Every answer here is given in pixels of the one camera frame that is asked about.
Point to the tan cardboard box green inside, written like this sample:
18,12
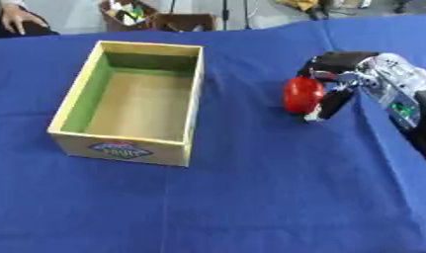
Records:
138,105

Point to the yellow bag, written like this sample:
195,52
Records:
299,4

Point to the red toy apple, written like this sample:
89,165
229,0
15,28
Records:
301,95

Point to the brown box with items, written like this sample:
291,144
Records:
128,15

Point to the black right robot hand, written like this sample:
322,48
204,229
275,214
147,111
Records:
343,62

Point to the black tripod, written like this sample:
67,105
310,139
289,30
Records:
233,13

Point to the person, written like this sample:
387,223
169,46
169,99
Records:
17,19

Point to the brown cardboard box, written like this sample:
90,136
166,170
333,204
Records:
186,22

